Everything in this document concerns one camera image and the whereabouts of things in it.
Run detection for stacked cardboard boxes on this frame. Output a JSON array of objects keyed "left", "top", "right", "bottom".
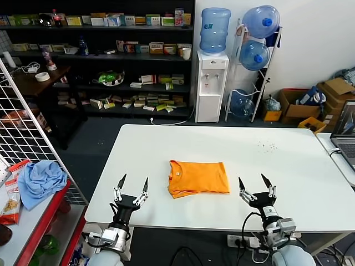
[{"left": 317, "top": 77, "right": 355, "bottom": 131}]

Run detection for dark blue cloth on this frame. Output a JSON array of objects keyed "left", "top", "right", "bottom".
[{"left": 265, "top": 25, "right": 283, "bottom": 48}]

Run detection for white floor cable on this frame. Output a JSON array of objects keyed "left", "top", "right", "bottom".
[{"left": 150, "top": 106, "right": 196, "bottom": 126}]

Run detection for orange t-shirt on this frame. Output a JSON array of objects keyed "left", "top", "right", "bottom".
[{"left": 168, "top": 160, "right": 231, "bottom": 200}]

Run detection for white cylinder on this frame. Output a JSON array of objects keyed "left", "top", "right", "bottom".
[{"left": 2, "top": 50, "right": 17, "bottom": 68}]

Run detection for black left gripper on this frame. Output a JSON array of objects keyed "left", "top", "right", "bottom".
[{"left": 110, "top": 173, "right": 149, "bottom": 227}]

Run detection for white water dispenser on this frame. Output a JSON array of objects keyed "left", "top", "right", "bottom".
[{"left": 194, "top": 49, "right": 230, "bottom": 123}]

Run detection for white metal jug rack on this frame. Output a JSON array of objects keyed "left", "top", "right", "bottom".
[{"left": 224, "top": 18, "right": 283, "bottom": 123}]

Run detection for yellow plastic bin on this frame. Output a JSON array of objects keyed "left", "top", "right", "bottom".
[{"left": 297, "top": 116, "right": 327, "bottom": 135}]

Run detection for blue white pack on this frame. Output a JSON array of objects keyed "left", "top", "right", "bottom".
[{"left": 298, "top": 85, "right": 327, "bottom": 106}]

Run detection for teal white medicine box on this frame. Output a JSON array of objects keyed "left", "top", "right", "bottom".
[{"left": 145, "top": 14, "right": 161, "bottom": 27}]

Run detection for white wire grid panel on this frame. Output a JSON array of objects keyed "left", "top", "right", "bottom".
[{"left": 0, "top": 57, "right": 89, "bottom": 206}]

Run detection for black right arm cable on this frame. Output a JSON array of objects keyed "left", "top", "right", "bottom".
[{"left": 241, "top": 212, "right": 264, "bottom": 263}]

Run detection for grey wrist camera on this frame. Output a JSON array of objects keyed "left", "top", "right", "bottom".
[
  {"left": 99, "top": 227, "right": 120, "bottom": 247},
  {"left": 266, "top": 217, "right": 297, "bottom": 249}
]

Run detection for bowl with green packets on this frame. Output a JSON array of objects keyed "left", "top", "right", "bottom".
[{"left": 92, "top": 69, "right": 125, "bottom": 87}]

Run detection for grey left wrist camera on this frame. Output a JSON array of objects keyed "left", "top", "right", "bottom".
[{"left": 99, "top": 227, "right": 120, "bottom": 247}]

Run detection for tall pink blue box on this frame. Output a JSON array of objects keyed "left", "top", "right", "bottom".
[{"left": 174, "top": 8, "right": 185, "bottom": 26}]

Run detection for orange white medicine box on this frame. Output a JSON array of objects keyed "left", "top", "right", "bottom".
[{"left": 149, "top": 41, "right": 164, "bottom": 55}]

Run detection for brown wooden table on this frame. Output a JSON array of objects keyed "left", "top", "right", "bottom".
[{"left": 0, "top": 64, "right": 89, "bottom": 150}]

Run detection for white power strip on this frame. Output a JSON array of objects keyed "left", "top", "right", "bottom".
[{"left": 227, "top": 234, "right": 261, "bottom": 249}]

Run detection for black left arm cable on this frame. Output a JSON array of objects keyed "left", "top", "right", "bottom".
[{"left": 82, "top": 232, "right": 103, "bottom": 248}]

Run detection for blue plastic bottle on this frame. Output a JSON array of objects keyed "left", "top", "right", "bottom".
[{"left": 78, "top": 35, "right": 89, "bottom": 56}]

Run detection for blue printed package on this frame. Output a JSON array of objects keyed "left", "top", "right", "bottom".
[{"left": 70, "top": 241, "right": 91, "bottom": 265}]

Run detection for green plastic bottle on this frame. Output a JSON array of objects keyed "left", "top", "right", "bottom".
[{"left": 29, "top": 234, "right": 60, "bottom": 266}]

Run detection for black shelving unit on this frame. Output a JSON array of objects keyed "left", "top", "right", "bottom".
[{"left": 0, "top": 0, "right": 196, "bottom": 120}]

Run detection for labelled blue water jug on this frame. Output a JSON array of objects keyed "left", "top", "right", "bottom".
[{"left": 199, "top": 7, "right": 231, "bottom": 55}]

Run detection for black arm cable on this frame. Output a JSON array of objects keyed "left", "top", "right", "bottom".
[
  {"left": 82, "top": 232, "right": 103, "bottom": 248},
  {"left": 241, "top": 212, "right": 264, "bottom": 263}
]

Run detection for white charger with cable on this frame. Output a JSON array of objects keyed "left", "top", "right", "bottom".
[{"left": 20, "top": 61, "right": 41, "bottom": 74}]

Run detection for pink drink bottle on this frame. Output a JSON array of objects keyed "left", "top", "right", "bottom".
[{"left": 40, "top": 47, "right": 57, "bottom": 71}]

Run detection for dark brown bottle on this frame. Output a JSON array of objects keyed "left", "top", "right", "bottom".
[{"left": 0, "top": 223, "right": 13, "bottom": 247}]

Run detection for shiny dark dome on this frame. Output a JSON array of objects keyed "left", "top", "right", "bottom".
[{"left": 37, "top": 13, "right": 53, "bottom": 27}]

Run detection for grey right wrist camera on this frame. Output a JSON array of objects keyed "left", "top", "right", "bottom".
[{"left": 266, "top": 217, "right": 297, "bottom": 249}]

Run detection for black strap bag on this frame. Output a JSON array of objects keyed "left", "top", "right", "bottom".
[{"left": 255, "top": 72, "right": 271, "bottom": 94}]

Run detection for yellow white medicine box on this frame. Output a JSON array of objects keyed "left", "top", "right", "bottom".
[{"left": 65, "top": 15, "right": 83, "bottom": 26}]

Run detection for cola bottle red cap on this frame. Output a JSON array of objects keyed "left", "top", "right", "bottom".
[{"left": 51, "top": 8, "right": 63, "bottom": 28}]

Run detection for white blue medicine box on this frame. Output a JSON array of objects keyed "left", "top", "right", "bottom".
[{"left": 103, "top": 15, "right": 121, "bottom": 27}]

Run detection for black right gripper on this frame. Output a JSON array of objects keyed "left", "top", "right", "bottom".
[{"left": 238, "top": 173, "right": 280, "bottom": 224}]

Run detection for red white snack bag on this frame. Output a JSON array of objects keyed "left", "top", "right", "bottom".
[{"left": 8, "top": 160, "right": 31, "bottom": 181}]

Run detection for grey laptop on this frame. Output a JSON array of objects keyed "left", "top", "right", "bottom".
[{"left": 331, "top": 100, "right": 355, "bottom": 171}]

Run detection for open cardboard box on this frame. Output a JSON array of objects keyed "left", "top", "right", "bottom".
[{"left": 278, "top": 88, "right": 323, "bottom": 125}]

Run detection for light blue garment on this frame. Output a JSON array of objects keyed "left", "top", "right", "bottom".
[{"left": 17, "top": 160, "right": 69, "bottom": 211}]

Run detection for blue grey clothes pile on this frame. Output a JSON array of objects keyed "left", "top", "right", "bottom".
[{"left": 333, "top": 66, "right": 355, "bottom": 86}]

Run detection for small yellow box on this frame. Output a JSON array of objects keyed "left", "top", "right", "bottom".
[{"left": 261, "top": 108, "right": 283, "bottom": 122}]

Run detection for red edged white shelf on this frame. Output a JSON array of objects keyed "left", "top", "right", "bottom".
[{"left": 0, "top": 155, "right": 89, "bottom": 266}]

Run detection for red snack bag chips picture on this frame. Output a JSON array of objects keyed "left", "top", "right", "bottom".
[{"left": 0, "top": 178, "right": 22, "bottom": 225}]

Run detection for black floor cable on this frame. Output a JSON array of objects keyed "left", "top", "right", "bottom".
[{"left": 169, "top": 245, "right": 206, "bottom": 266}]

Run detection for grey plastic bag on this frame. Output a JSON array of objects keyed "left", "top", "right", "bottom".
[{"left": 264, "top": 94, "right": 282, "bottom": 111}]

